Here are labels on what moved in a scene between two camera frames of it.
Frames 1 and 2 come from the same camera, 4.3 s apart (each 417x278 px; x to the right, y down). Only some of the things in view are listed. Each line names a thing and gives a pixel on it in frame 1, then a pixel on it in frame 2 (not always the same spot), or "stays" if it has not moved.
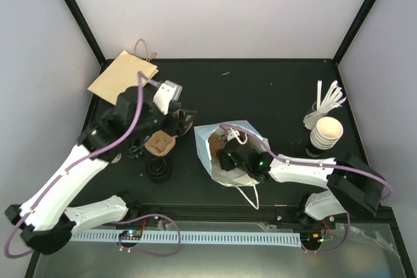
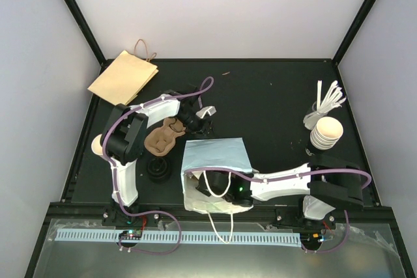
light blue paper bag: x=230 y=131 -> x=212 y=153
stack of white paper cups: x=326 y=133 stays
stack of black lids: x=158 y=169 stays
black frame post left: x=79 y=16 stays
